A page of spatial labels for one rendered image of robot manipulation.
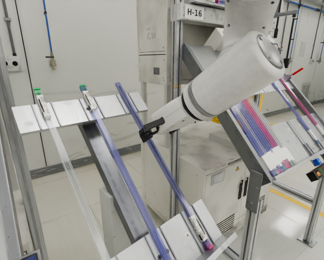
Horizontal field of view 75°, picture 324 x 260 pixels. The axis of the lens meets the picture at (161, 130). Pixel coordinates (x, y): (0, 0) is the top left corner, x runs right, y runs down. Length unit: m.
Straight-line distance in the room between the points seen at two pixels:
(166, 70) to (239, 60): 0.89
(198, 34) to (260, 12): 0.96
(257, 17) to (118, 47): 2.17
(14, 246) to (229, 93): 0.48
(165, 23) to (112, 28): 1.34
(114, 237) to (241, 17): 0.57
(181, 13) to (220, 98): 0.75
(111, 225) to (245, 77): 0.48
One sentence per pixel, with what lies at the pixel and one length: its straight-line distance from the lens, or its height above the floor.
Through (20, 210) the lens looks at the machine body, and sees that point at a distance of 0.98.
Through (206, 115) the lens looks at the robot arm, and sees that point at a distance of 0.41.
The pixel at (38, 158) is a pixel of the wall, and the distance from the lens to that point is 2.48.
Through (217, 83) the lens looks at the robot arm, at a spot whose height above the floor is 1.10.
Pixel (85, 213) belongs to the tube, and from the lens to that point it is 0.46.
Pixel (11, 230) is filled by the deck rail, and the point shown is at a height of 0.83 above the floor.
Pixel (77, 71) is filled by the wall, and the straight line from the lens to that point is 2.36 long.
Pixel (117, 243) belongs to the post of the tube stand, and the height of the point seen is 0.67.
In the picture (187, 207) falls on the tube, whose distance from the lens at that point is 0.56.
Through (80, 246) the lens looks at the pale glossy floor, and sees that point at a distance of 1.65.
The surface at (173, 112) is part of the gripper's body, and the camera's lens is 0.43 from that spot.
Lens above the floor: 1.14
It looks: 18 degrees down
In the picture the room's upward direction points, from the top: straight up
